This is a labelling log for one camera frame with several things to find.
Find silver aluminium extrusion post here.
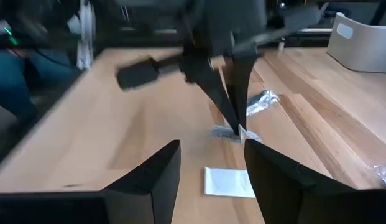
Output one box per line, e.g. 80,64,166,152
68,0,96,71

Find person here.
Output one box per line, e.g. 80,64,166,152
0,49,75,125

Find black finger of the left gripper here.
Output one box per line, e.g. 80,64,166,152
182,57,240,135
225,49,259,130

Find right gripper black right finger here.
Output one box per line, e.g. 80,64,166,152
244,139,357,224

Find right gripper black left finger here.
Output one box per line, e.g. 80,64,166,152
102,139,182,224

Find grey plastic handled bin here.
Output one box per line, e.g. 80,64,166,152
326,12,386,74

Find white bandage packet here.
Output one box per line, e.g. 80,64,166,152
204,167,257,199
210,123,262,143

